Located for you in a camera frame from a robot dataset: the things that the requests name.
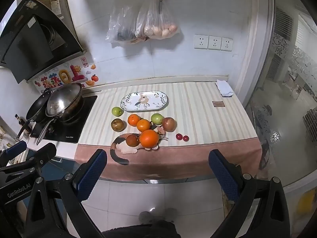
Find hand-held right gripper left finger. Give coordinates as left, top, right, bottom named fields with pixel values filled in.
left=23, top=149, right=108, bottom=238

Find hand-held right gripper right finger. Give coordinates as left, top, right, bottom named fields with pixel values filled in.
left=208, top=149, right=294, bottom=238

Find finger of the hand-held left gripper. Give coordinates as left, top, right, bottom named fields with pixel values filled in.
left=0, top=140, right=28, bottom=165
left=0, top=142, right=57, bottom=176

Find bruised dark orange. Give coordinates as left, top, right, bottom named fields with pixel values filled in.
left=126, top=134, right=141, bottom=147

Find brown apple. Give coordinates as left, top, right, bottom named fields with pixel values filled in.
left=111, top=118, right=124, bottom=132

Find large orange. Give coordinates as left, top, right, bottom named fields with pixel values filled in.
left=139, top=129, right=159, bottom=149

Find small orange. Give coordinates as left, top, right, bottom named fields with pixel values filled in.
left=127, top=114, right=141, bottom=127
left=136, top=119, right=151, bottom=132

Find red apple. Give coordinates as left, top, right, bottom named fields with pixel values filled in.
left=162, top=117, right=177, bottom=132

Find floral oval plate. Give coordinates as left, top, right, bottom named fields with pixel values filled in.
left=120, top=91, right=168, bottom=112

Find dark sauce bottle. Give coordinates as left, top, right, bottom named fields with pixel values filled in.
left=14, top=114, right=28, bottom=129

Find black induction cooktop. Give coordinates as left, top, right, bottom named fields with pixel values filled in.
left=30, top=95, right=98, bottom=143

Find black frying pan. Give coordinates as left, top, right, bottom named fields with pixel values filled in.
left=17, top=88, right=53, bottom=139

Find steel wok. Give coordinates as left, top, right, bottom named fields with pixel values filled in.
left=36, top=97, right=85, bottom=145

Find steel wok lid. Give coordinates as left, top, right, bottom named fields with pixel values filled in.
left=45, top=83, right=83, bottom=117

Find striped cat print cloth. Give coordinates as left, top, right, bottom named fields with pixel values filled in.
left=74, top=81, right=263, bottom=181

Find person's dark clothing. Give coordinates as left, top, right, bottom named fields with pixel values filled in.
left=101, top=219, right=182, bottom=238

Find white folded cloth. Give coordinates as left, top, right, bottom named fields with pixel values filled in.
left=215, top=79, right=234, bottom=98

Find patterned glass sliding door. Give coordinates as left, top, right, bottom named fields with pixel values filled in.
left=248, top=5, right=317, bottom=186

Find black range hood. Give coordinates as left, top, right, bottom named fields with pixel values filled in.
left=0, top=0, right=86, bottom=84

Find clear plastic bag dark contents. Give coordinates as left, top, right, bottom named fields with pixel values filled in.
left=106, top=0, right=139, bottom=44

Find clear plastic bag of eggs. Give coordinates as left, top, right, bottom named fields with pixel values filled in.
left=135, top=0, right=180, bottom=41

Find colourful wall stickers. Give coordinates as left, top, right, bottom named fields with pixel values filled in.
left=33, top=57, right=99, bottom=90

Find white wall outlet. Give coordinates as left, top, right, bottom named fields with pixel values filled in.
left=220, top=37, right=234, bottom=52
left=208, top=36, right=221, bottom=50
left=194, top=35, right=208, bottom=49

